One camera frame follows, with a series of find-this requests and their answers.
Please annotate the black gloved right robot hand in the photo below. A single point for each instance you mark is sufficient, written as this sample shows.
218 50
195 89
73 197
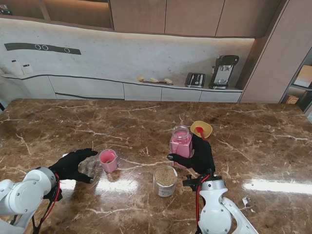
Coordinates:
200 158

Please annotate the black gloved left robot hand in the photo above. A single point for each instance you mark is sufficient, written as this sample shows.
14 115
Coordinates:
69 165

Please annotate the clear airtight container white lid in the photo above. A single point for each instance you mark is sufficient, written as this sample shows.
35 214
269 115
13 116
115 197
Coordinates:
180 146

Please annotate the red plastic scoop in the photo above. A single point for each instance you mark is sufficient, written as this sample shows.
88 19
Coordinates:
201 132

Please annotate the yellow plastic bowl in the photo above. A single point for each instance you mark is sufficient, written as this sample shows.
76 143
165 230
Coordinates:
206 126

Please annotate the pink plastic measuring cup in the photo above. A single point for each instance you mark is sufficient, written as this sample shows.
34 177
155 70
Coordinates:
108 161

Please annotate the clear grain jar with label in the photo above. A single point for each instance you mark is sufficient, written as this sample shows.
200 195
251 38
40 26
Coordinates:
165 180

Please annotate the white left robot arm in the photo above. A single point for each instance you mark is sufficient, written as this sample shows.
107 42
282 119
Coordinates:
22 192

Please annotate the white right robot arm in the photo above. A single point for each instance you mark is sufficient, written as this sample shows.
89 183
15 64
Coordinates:
217 209

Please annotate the black silver toaster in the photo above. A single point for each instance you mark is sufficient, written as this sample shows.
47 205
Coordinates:
195 80

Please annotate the white counter with drawers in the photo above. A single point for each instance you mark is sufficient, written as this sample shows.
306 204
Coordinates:
97 89

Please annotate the yellow fruit piece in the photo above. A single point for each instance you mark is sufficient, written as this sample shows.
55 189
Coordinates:
167 81
140 78
153 79

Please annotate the dark serving board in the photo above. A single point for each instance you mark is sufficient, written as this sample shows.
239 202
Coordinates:
158 83

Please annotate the black espresso machine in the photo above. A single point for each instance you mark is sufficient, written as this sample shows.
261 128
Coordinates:
224 70

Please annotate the short white bottle black cap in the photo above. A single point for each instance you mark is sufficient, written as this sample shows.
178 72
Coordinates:
27 69

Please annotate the orange printed box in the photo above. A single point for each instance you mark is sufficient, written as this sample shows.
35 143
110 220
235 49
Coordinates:
292 100

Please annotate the tall white bottle black cap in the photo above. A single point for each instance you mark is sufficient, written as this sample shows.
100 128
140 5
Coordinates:
16 68

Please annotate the brown tall cabinet panel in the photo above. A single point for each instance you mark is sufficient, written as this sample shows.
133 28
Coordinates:
265 68

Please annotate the beige cardboard box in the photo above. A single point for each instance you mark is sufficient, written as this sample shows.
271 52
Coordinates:
304 76

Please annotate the small dark shelf item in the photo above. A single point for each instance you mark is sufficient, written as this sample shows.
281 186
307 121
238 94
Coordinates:
5 11

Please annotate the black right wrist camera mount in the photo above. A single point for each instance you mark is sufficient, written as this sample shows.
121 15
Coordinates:
191 182

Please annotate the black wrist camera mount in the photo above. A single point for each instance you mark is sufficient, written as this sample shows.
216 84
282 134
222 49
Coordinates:
57 195
191 182

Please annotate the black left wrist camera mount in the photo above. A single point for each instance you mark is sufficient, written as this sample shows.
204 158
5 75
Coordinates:
57 195

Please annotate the black wall panel with rings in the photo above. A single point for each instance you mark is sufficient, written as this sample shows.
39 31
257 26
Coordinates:
24 46

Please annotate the brown wooden wall cabinets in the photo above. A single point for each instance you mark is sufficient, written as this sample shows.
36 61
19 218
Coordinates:
190 17

